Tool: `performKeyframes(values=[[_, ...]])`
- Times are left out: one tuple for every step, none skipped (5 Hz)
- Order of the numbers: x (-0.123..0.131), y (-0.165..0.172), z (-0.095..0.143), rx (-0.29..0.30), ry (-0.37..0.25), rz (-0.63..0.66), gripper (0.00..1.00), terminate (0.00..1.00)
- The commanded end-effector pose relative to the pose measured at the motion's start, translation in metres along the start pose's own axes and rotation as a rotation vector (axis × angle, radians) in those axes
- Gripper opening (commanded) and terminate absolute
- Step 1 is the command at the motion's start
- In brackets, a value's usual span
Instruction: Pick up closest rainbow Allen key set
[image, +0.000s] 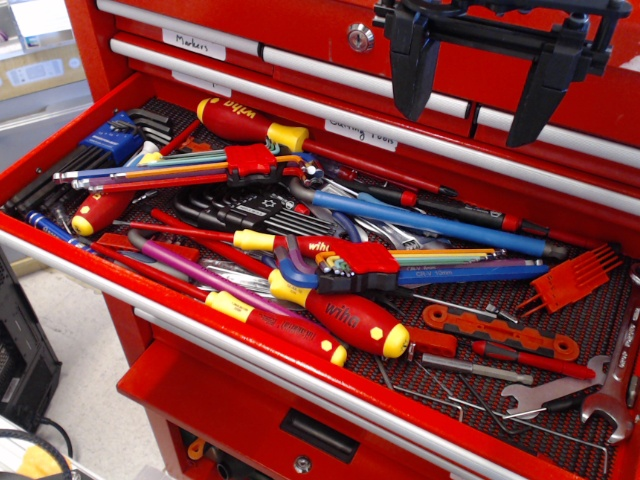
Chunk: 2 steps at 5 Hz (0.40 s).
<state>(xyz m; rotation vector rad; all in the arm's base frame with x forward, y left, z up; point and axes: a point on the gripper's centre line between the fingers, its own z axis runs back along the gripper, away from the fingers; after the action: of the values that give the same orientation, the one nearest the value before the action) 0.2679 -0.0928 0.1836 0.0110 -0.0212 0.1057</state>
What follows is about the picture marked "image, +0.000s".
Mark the black computer case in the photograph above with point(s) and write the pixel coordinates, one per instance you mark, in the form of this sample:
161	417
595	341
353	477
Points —
30	370

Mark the left red yellow screwdriver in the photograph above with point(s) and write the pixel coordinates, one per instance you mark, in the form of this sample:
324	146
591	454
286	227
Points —
99	210

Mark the silver bit extension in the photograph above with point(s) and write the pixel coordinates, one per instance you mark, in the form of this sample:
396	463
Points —
466	367

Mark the blue holder black hex keys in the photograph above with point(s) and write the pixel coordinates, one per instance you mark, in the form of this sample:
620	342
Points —
111	145

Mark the large red yellow Wiha screwdriver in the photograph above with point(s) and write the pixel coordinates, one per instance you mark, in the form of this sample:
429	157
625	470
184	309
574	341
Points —
236	122

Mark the purple sleeved hex key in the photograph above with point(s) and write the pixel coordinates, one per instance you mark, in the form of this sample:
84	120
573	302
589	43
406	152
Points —
197	272

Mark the blue pen screwdriver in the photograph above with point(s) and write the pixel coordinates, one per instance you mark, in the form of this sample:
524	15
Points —
43	223

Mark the white Markers label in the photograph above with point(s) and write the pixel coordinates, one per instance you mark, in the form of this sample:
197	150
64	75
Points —
194	44

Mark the rainbow allen key set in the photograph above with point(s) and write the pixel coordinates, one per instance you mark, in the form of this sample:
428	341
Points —
341	266
235	165

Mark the black red slim screwdriver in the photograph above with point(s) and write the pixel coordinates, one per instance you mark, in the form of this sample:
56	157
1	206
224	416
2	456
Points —
464	212

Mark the slim red yellow screwdriver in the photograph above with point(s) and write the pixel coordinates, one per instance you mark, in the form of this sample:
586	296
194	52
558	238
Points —
304	334

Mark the red tool chest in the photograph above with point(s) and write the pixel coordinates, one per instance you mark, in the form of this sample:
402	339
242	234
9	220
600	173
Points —
126	60

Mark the silver cabinet lock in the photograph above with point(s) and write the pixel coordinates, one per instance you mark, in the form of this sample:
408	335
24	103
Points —
360	38

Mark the white Cutting Tools label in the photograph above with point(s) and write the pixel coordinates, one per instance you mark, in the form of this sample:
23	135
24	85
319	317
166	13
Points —
360	135

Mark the long thin silver hex key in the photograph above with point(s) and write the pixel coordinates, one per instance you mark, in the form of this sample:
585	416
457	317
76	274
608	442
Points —
557	437

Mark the silver open-end wrench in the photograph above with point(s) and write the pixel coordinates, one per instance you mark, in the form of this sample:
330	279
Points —
610	401

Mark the front red yellow Wiha screwdriver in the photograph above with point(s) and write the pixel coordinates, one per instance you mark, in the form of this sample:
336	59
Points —
358	321

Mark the open red drawer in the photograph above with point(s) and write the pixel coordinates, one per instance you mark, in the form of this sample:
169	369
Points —
265	402

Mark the middle red yellow screwdriver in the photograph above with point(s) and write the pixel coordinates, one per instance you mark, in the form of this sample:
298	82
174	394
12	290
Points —
247	240

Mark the flat thin silver spanner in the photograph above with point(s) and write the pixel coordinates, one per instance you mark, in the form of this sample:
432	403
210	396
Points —
530	399

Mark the black Torx key set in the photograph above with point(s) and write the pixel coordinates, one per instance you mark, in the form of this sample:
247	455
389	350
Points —
210	208

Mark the small red precision screwdriver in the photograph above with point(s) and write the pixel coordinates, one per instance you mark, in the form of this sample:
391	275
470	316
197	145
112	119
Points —
503	353

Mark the orange comb-like tool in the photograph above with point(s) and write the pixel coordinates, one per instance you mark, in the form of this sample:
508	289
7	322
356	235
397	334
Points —
571	281

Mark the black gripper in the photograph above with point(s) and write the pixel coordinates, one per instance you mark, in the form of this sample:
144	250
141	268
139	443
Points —
563	39

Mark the large blue sleeved hex key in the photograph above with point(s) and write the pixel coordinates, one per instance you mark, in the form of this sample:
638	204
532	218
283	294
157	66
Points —
477	234

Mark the orange black key holder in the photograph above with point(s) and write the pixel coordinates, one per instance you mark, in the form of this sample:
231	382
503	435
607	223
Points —
482	327

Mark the silver adjustable wrench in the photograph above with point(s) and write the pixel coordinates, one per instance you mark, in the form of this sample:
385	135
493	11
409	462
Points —
400	237

